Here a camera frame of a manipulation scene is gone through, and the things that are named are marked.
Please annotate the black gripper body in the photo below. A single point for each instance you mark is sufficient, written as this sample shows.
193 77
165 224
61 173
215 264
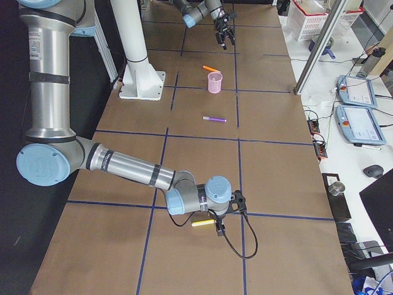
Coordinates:
219 222
221 26

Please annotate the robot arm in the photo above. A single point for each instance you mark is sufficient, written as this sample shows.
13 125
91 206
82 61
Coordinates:
53 149
191 15

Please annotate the yellow highlighter pen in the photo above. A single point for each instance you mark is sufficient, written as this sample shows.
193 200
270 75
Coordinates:
203 223

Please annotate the orange highlighter pen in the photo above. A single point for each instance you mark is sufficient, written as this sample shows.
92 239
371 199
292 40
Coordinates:
210 69

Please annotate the pink mesh pen holder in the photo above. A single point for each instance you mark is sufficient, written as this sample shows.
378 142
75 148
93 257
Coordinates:
214 82

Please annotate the purple marker pen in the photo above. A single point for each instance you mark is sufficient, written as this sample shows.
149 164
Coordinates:
214 119

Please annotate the white plastic basket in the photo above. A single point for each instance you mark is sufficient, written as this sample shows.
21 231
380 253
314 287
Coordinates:
303 26

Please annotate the black power strip left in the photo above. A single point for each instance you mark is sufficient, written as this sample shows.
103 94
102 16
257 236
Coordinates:
313 125

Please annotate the black power strip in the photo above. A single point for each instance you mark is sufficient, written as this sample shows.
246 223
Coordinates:
320 149
313 125

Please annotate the metal cup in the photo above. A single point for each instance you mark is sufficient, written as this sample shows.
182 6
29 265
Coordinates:
336 188

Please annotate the black power strip right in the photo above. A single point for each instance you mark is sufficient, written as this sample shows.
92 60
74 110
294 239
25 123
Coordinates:
320 149

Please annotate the blue teach pendant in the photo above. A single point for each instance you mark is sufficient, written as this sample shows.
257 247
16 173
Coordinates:
356 91
359 125

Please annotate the black computer monitor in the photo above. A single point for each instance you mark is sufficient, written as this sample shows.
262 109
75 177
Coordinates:
377 200

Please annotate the black computer mouse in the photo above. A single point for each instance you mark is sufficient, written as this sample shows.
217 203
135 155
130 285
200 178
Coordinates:
373 171

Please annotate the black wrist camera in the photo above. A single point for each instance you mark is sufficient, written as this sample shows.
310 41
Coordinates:
237 203

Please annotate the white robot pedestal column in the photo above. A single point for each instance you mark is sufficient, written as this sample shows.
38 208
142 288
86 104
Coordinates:
140 81

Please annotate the aluminium frame post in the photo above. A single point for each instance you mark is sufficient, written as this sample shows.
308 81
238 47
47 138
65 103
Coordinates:
324 35

